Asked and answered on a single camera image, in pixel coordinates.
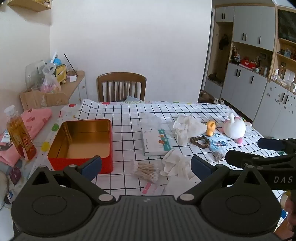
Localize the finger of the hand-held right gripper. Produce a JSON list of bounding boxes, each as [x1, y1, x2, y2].
[[257, 138, 296, 154], [225, 149, 296, 172]]

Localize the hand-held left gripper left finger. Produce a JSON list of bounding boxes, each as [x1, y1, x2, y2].
[[30, 155, 116, 206]]

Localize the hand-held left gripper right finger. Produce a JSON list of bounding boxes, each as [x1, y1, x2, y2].
[[178, 155, 266, 206]]

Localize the small white tissue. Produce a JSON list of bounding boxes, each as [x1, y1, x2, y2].
[[159, 149, 196, 181]]

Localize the red tin box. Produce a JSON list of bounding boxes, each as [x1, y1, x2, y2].
[[47, 119, 114, 175]]

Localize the pink and white paper card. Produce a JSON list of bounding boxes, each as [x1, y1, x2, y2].
[[141, 181, 165, 195]]

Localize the pack of cotton swabs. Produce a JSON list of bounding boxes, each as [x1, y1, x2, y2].
[[131, 159, 160, 183]]

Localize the person's right hand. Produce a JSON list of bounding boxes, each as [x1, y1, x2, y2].
[[280, 192, 296, 235]]

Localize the blue and white packet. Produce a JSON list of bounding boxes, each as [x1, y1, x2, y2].
[[206, 135, 228, 149]]

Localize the white plush toy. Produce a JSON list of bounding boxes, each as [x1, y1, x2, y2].
[[223, 113, 253, 145]]

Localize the yellow duck toy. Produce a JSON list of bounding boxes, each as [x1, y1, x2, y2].
[[206, 120, 216, 137]]

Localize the large crumpled white tissue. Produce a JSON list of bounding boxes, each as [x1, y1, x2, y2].
[[173, 114, 208, 146]]

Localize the white illustrated book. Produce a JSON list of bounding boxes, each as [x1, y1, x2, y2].
[[141, 128, 172, 156]]

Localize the black checked white tablecloth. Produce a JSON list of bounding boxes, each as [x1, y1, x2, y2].
[[74, 99, 287, 200]]

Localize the clear plastic wrapper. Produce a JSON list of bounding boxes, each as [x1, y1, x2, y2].
[[139, 112, 163, 131]]

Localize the pink patterned cloth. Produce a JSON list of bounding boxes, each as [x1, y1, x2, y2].
[[0, 108, 53, 168]]

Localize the amber liquid plastic bottle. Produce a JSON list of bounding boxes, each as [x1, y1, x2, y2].
[[3, 105, 37, 162]]

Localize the light blue cloth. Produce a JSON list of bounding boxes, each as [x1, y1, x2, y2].
[[123, 96, 144, 103]]

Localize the light wooden side cabinet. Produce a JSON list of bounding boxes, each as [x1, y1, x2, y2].
[[19, 70, 88, 110]]

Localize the brown wooden chair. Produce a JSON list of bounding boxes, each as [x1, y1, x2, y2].
[[97, 72, 147, 103]]

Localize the plastic bag of colourful items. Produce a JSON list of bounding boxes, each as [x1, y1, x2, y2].
[[40, 63, 62, 93]]

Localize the yellow tissue box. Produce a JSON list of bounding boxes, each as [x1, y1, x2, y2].
[[53, 65, 68, 84]]

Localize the thin black stick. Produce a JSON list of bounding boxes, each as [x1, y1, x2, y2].
[[64, 53, 78, 76]]

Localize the dark hanging bag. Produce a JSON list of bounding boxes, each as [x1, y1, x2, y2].
[[219, 34, 229, 51]]

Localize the brown bead bracelet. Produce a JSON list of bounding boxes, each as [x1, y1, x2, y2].
[[190, 136, 210, 150]]

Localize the grey and wood wall cabinet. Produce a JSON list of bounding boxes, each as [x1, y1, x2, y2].
[[203, 0, 296, 140]]

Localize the wooden wall shelf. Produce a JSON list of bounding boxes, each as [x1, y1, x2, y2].
[[7, 0, 52, 12]]

